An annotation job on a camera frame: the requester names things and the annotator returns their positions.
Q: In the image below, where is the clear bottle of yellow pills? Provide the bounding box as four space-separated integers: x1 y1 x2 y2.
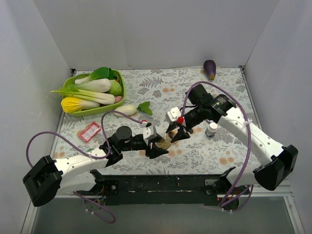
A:
156 131 177 150

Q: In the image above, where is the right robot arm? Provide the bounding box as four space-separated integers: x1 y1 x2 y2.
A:
166 84 298 194

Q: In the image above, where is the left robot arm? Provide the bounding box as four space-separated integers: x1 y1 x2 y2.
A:
22 126 168 207

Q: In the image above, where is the floral table mat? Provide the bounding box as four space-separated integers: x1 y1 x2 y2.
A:
52 68 257 175

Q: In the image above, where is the white cap pill bottle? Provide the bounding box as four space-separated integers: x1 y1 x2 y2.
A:
205 122 218 137

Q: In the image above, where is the white radish with leaf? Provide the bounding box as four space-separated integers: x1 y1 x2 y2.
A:
114 101 153 116

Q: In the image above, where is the pink rectangular pill box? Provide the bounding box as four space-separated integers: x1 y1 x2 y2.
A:
78 122 101 142

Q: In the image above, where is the pink sweet potato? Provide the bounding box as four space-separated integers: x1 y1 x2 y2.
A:
115 96 123 103

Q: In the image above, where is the purple eggplant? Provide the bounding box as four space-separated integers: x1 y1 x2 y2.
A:
203 59 216 80

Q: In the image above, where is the green round cabbage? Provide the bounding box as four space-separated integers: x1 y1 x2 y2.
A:
107 80 122 96

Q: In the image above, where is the long white celery cabbage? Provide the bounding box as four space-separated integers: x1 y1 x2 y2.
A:
51 88 115 105

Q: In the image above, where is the white bok choy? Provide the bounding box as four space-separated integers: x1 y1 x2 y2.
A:
67 67 114 93

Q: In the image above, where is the yellow napa cabbage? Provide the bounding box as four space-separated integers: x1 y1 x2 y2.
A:
61 97 100 113

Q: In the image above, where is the green vegetable basket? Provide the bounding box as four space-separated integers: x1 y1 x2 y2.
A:
59 70 126 117

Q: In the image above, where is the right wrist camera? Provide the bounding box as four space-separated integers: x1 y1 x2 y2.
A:
165 107 185 125

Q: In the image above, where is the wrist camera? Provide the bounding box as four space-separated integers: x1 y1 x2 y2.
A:
165 107 185 125
140 120 157 143

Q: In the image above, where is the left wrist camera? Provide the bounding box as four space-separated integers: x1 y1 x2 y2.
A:
140 120 157 143

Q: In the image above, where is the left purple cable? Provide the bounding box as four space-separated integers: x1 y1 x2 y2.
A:
26 111 147 224

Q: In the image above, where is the purple cable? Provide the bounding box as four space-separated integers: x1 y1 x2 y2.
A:
26 111 147 224
181 81 254 212

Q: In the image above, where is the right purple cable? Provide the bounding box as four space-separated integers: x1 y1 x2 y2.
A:
181 81 254 212

